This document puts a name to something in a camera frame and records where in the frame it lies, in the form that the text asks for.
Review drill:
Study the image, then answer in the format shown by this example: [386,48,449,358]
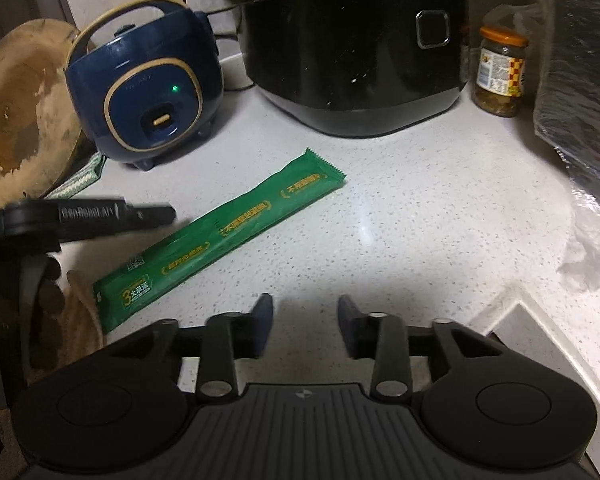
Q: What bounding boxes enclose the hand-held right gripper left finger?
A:
[105,293,275,397]

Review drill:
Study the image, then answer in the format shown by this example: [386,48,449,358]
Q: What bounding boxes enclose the black plastic-wrapped tray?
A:
[532,0,600,292]

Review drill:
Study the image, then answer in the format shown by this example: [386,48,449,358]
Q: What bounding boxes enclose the long green packet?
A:
[93,147,347,333]

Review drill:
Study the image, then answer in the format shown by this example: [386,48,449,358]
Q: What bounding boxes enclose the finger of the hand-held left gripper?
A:
[124,201,177,227]

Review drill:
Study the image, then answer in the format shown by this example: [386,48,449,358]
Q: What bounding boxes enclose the green white knit cloth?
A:
[45,152,107,201]

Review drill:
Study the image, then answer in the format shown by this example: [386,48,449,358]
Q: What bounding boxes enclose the glass jar with orange lid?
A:
[474,26,530,118]

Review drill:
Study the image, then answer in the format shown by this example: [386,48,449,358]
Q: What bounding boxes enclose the round wooden cutting board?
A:
[0,18,96,208]

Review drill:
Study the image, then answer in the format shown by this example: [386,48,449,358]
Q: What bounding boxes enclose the orange striped towel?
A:
[30,269,106,376]

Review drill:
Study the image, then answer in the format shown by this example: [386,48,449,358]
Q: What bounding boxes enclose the black rice cooker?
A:
[205,0,471,138]

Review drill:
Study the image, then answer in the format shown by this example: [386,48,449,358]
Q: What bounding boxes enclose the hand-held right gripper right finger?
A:
[336,295,507,397]

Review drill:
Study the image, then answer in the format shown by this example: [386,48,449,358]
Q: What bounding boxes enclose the blue rice cooker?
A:
[64,0,226,171]

